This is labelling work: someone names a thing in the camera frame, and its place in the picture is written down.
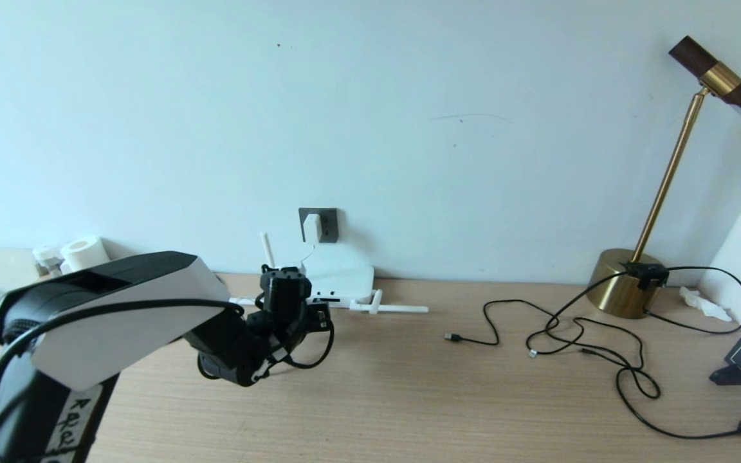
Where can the crumpled white tissue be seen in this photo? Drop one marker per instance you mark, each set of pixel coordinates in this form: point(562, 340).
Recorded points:
point(705, 303)

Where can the white toilet paper roll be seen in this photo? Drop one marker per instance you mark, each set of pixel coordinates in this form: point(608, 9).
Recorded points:
point(86, 252)

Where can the white router with antennas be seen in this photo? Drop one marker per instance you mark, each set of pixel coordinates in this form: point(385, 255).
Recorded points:
point(345, 273)

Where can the brass desk lamp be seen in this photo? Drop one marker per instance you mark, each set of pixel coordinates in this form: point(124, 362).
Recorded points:
point(615, 289)

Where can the white power adapter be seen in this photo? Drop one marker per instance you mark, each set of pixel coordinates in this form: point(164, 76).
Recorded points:
point(312, 228)

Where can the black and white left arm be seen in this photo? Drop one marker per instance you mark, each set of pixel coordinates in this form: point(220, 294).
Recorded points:
point(119, 321)

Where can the grey wall socket plate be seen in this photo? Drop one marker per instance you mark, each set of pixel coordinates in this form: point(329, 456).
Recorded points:
point(330, 225)

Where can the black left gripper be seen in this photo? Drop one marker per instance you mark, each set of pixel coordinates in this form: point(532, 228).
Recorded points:
point(322, 316)

